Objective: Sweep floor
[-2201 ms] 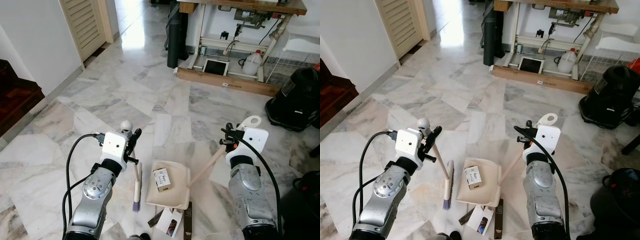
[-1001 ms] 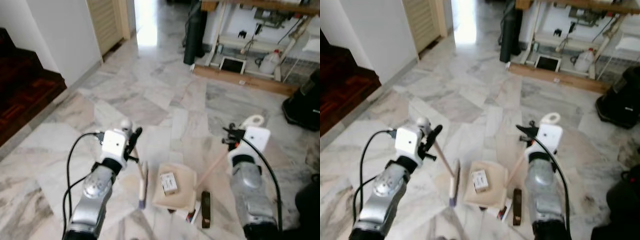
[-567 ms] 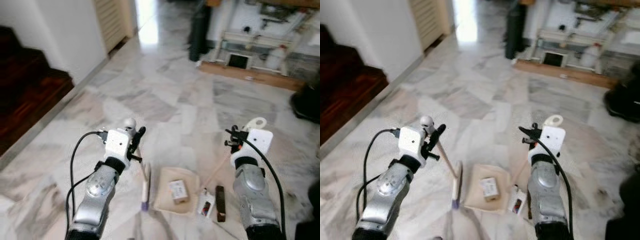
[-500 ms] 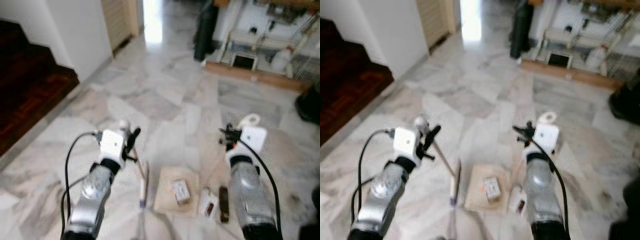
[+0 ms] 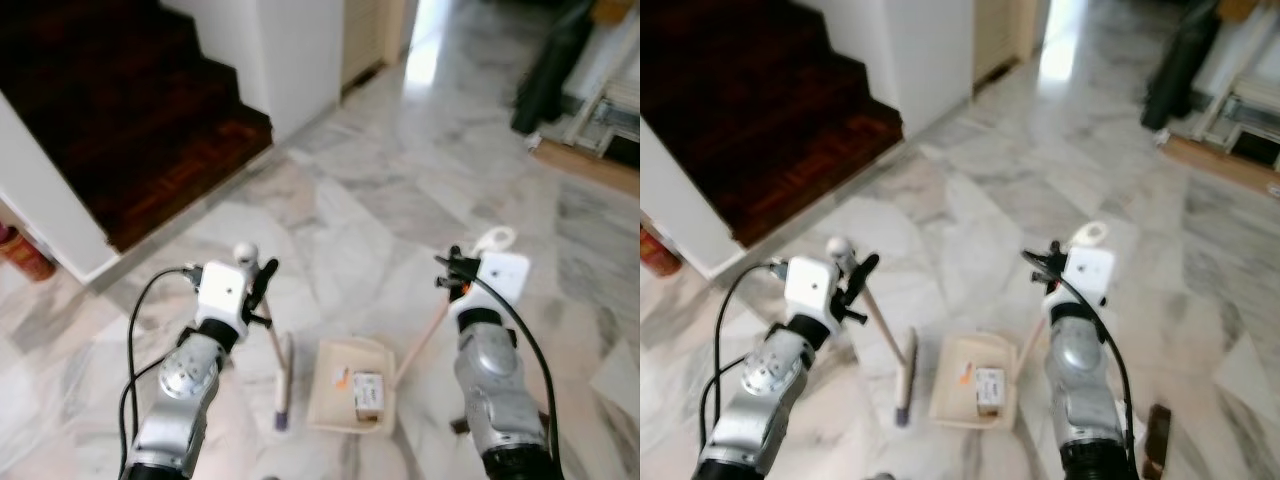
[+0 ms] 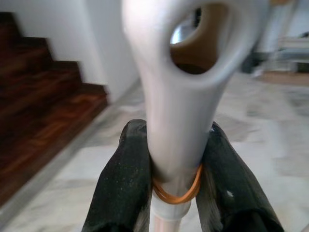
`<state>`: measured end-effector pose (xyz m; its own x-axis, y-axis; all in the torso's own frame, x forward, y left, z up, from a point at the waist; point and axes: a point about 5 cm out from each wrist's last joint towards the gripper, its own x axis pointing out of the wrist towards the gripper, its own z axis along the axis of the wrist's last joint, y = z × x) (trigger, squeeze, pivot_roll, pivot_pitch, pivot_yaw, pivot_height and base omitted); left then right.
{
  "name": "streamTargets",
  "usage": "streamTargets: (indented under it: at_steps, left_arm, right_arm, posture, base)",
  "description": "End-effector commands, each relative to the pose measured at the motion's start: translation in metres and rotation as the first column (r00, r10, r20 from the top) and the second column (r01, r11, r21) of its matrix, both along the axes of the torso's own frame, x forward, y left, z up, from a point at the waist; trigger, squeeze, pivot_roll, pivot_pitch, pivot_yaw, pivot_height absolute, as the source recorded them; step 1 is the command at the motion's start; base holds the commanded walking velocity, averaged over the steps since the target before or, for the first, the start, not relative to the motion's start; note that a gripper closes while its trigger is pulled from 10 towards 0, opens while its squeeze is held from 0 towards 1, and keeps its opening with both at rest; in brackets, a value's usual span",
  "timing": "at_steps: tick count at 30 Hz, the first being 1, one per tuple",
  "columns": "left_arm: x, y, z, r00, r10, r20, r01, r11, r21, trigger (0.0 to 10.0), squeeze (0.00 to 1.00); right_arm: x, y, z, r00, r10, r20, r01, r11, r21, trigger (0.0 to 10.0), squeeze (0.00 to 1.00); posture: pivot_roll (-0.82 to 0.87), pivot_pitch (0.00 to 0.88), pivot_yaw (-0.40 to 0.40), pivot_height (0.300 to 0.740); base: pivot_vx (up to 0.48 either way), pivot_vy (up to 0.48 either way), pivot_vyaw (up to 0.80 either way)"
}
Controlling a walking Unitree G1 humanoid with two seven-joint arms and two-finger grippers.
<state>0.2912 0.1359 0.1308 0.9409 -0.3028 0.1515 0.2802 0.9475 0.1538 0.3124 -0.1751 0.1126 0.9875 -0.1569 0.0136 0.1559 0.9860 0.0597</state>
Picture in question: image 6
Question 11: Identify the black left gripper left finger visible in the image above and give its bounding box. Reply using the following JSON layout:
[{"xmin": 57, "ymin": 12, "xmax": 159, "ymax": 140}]
[{"xmin": 81, "ymin": 118, "xmax": 155, "ymax": 232}]

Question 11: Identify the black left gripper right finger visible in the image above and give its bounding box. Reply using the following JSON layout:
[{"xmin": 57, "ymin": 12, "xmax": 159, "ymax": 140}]
[{"xmin": 196, "ymin": 121, "xmax": 285, "ymax": 232}]

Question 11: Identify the white broom with looped handle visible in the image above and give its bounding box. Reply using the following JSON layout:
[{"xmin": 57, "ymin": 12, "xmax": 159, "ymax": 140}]
[{"xmin": 122, "ymin": 0, "xmax": 270, "ymax": 232}]

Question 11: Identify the orange rubber band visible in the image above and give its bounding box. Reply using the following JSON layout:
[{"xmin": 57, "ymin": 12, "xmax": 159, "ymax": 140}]
[{"xmin": 152, "ymin": 164, "xmax": 203, "ymax": 204}]

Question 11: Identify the dark wooden staircase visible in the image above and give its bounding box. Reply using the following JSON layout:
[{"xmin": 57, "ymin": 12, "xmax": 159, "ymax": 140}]
[{"xmin": 0, "ymin": 12, "xmax": 109, "ymax": 208}]

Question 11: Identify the light wooden plank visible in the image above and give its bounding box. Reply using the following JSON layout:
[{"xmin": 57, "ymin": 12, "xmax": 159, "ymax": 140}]
[{"xmin": 259, "ymin": 72, "xmax": 309, "ymax": 85}]

